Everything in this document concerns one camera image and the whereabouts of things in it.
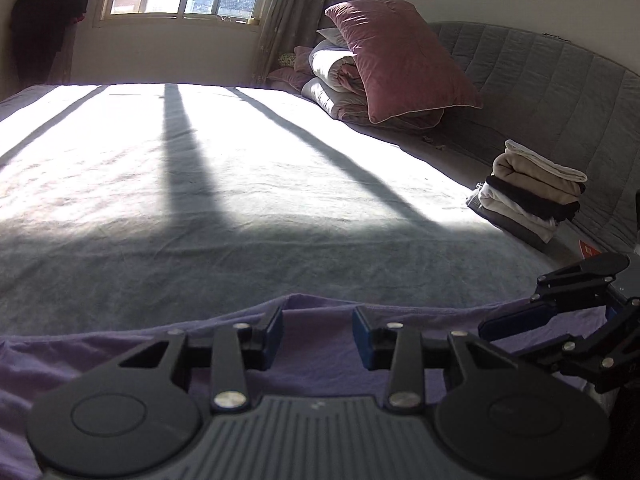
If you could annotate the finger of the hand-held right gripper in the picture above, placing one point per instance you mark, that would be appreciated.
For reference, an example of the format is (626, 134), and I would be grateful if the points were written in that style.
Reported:
(590, 355)
(515, 320)

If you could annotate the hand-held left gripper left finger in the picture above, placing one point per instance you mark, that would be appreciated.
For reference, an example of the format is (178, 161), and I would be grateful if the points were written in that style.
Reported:
(274, 335)

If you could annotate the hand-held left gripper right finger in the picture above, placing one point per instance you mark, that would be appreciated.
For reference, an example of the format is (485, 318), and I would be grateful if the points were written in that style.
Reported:
(360, 337)

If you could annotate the purple pants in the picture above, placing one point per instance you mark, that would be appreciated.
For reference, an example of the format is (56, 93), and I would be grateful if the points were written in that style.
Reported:
(320, 340)

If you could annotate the red booklet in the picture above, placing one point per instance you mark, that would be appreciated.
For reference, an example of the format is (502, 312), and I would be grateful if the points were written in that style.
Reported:
(589, 250)

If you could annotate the folded white garment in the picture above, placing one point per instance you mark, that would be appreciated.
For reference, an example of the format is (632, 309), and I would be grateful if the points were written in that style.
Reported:
(520, 217)

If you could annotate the folded black garment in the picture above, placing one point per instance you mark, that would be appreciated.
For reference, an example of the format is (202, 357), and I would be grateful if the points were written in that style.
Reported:
(540, 204)

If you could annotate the folded beige garment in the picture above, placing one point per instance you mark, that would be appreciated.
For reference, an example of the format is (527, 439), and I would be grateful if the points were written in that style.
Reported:
(530, 180)

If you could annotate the folded cream garment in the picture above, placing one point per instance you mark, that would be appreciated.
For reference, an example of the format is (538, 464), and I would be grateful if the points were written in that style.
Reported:
(545, 162)

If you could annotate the small beige tassel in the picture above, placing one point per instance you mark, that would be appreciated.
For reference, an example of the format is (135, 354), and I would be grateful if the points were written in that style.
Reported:
(434, 144)

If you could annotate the grey quilted headboard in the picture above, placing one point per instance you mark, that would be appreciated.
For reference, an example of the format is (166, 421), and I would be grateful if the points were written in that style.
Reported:
(540, 90)

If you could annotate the small pink cushion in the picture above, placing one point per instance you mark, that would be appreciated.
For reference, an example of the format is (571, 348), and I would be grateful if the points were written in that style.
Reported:
(292, 77)

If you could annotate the folded pink grey quilt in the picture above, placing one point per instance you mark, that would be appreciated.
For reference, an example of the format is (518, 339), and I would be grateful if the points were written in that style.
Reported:
(335, 75)

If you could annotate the floral patterned cushion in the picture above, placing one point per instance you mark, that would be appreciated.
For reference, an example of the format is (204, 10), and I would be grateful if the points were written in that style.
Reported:
(286, 59)

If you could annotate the pink pillow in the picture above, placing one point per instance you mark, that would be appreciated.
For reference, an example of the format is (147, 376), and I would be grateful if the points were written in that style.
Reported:
(400, 60)

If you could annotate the grey star-print curtain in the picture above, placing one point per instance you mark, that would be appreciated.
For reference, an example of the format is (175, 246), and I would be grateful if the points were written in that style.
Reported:
(295, 10)

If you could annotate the dark hanging coat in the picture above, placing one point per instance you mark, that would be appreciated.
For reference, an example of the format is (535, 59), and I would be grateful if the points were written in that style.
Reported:
(45, 15)

